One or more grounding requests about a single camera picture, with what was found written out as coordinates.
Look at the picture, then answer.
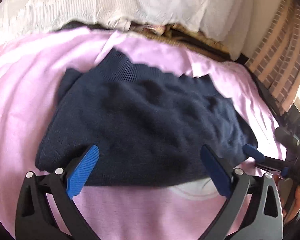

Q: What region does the white lace cloth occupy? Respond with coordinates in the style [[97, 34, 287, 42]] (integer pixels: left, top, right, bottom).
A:
[[0, 0, 285, 58]]

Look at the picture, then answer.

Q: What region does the navy knit cardigan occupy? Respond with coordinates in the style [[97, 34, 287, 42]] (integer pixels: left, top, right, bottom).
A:
[[35, 49, 259, 188]]

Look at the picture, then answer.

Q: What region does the person's right hand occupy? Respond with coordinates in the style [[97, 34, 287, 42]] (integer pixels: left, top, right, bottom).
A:
[[277, 177, 300, 225]]

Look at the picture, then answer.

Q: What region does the folded bedding pile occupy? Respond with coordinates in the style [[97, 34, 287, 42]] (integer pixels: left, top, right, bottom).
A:
[[130, 23, 175, 36]]

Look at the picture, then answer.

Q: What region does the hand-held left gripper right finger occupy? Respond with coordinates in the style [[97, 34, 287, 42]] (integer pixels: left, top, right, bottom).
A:
[[201, 145, 283, 240]]

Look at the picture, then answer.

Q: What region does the brown woven mat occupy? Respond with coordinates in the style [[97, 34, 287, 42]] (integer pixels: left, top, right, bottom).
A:
[[145, 25, 248, 63]]

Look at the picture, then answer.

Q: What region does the pink blanket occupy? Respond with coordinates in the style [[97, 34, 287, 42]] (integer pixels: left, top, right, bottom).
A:
[[0, 26, 288, 240]]

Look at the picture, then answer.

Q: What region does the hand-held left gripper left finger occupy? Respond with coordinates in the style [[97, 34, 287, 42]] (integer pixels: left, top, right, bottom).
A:
[[15, 145, 100, 240]]

